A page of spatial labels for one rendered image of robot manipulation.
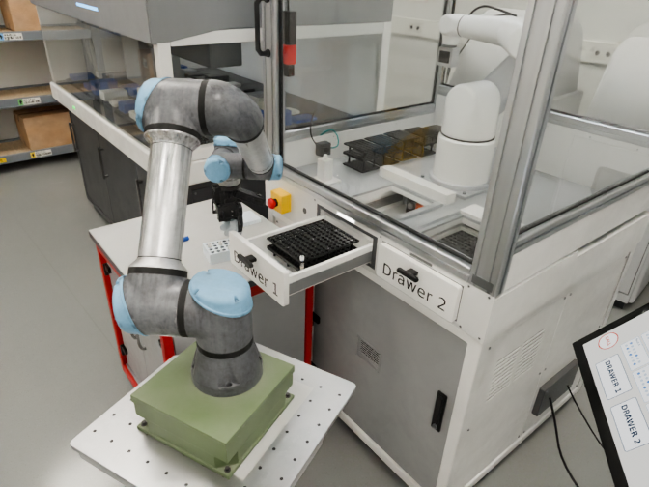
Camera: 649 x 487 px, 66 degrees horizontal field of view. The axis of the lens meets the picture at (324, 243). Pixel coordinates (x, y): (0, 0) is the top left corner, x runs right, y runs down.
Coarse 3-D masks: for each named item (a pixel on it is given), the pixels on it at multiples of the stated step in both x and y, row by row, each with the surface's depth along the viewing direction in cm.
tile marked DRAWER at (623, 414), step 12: (612, 408) 85; (624, 408) 83; (636, 408) 82; (624, 420) 82; (636, 420) 80; (624, 432) 80; (636, 432) 79; (648, 432) 77; (624, 444) 79; (636, 444) 77
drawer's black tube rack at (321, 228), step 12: (300, 228) 159; (312, 228) 158; (324, 228) 159; (336, 228) 159; (288, 240) 152; (300, 240) 151; (312, 240) 152; (324, 240) 158; (336, 240) 152; (348, 240) 153; (276, 252) 150; (300, 252) 145; (312, 252) 146; (324, 252) 145; (336, 252) 151; (288, 264) 146; (312, 264) 145
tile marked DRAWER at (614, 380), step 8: (608, 360) 93; (616, 360) 92; (600, 368) 93; (608, 368) 92; (616, 368) 91; (624, 368) 89; (600, 376) 92; (608, 376) 91; (616, 376) 89; (624, 376) 88; (608, 384) 89; (616, 384) 88; (624, 384) 87; (608, 392) 88; (616, 392) 87; (624, 392) 86
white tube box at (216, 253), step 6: (222, 240) 170; (228, 240) 171; (204, 246) 167; (216, 246) 166; (222, 246) 167; (204, 252) 168; (210, 252) 163; (216, 252) 163; (222, 252) 164; (228, 252) 165; (210, 258) 162; (216, 258) 163; (222, 258) 164; (228, 258) 166
